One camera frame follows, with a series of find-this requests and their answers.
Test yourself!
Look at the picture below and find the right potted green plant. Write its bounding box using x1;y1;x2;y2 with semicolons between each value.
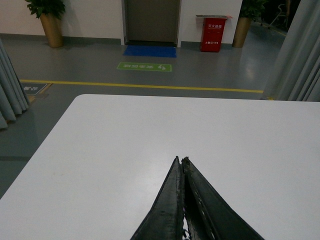
232;0;268;48

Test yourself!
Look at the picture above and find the dark floor sign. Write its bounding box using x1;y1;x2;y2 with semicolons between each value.
22;82;48;96

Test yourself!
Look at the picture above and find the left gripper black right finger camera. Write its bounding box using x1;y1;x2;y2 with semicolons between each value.
181;157;263;240

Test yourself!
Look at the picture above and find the grey door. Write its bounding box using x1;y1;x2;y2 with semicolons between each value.
124;0;181;45

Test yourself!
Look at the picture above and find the green floor sign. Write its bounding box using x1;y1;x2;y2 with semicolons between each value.
117;62;173;72

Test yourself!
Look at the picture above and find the left potted green plant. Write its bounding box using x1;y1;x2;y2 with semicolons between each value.
26;0;66;48

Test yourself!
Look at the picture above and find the potted green plant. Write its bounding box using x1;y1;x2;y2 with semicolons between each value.
26;0;66;48
232;0;268;48

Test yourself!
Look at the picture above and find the white office chair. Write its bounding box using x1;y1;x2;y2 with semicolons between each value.
267;3;289;29

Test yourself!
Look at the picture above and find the left grey curtain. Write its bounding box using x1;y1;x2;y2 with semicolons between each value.
0;43;30;129

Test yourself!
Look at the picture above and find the right grey curtain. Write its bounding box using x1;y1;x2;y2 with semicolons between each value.
261;0;320;102

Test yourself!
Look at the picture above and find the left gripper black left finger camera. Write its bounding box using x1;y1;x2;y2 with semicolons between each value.
131;157;185;240

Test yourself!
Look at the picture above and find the grey curtain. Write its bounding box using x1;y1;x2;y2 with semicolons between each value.
0;43;30;129
261;0;320;102

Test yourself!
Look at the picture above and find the blue floor mat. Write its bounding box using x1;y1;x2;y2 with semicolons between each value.
123;45;177;58

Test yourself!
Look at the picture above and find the red fire extinguisher cabinet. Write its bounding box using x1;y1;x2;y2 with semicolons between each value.
196;14;233;53

